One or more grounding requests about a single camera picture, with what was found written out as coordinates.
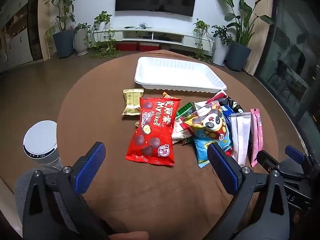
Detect long pink snack packet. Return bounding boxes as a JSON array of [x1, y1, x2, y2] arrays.
[[250, 108, 264, 168]]

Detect long black snack packet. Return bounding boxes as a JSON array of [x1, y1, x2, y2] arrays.
[[222, 96, 244, 113]]

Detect large leaf plant in dark pot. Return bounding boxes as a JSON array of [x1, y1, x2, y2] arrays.
[[214, 0, 274, 72]]

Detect white television cabinet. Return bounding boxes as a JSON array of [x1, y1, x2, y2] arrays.
[[96, 28, 214, 49]]

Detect small trailing plant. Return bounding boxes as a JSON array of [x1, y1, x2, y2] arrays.
[[191, 19, 213, 61]]

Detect tall plant in dark pot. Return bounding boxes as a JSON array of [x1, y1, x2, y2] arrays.
[[44, 0, 78, 58]]

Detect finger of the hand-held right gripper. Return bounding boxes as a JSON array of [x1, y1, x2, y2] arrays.
[[256, 150, 309, 181], [285, 145, 319, 178]]

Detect white cylindrical appliance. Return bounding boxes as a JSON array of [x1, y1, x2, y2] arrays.
[[23, 120, 63, 173]]

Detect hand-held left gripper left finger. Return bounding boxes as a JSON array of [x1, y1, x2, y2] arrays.
[[22, 142, 130, 240]]

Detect white and red snack bag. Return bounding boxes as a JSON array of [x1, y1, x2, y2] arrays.
[[206, 90, 228, 105]]

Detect red chocolate ball bag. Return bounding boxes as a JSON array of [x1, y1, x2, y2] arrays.
[[125, 96, 182, 167]]

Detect gold wafer packet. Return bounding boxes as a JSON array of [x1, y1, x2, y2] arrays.
[[122, 89, 144, 117]]

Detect beige curtain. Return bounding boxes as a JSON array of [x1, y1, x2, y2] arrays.
[[244, 0, 273, 76]]

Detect plant in tall white pot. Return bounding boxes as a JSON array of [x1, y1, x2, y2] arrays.
[[211, 25, 234, 67]]

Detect blue biscuit packet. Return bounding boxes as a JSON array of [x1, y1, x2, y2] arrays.
[[221, 105, 236, 121]]

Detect green snack packet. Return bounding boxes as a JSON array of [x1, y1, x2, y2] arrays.
[[175, 102, 198, 120]]

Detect plant in white ribbed pot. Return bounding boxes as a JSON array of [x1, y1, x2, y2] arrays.
[[74, 23, 91, 56]]

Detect strawberry print snack packet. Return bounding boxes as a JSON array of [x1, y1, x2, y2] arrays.
[[171, 118, 193, 145]]

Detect trailing pothos plant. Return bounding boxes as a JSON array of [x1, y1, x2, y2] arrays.
[[86, 11, 121, 59]]

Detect white plastic tray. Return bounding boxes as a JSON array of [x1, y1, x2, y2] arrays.
[[134, 56, 227, 92]]

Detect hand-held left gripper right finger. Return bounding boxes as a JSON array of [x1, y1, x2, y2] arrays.
[[207, 142, 290, 240]]

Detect long white snack packet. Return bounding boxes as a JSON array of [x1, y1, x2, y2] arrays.
[[229, 112, 252, 167]]

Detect glass sliding door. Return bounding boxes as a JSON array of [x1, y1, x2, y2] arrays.
[[254, 0, 320, 145]]

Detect red storage box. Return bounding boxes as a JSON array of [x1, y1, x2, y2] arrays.
[[139, 43, 160, 52], [117, 42, 137, 51]]

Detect blue panda snack packet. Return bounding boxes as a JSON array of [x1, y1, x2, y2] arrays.
[[184, 105, 234, 168]]

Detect cables on television cabinet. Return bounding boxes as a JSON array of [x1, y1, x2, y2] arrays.
[[124, 22, 153, 29]]

